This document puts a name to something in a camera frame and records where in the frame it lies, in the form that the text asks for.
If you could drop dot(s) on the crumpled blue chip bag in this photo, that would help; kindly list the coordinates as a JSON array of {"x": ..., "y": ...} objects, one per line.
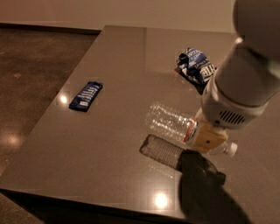
[{"x": 194, "y": 65}]

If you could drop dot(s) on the dark blue snack bar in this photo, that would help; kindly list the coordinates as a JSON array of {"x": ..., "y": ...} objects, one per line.
[{"x": 83, "y": 100}]

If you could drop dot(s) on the clear plastic water bottle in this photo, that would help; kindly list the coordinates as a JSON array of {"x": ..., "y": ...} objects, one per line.
[{"x": 180, "y": 127}]

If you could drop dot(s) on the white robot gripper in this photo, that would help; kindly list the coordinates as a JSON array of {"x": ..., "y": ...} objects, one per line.
[{"x": 223, "y": 110}]

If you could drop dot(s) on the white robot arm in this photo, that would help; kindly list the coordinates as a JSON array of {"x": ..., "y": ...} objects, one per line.
[{"x": 248, "y": 78}]

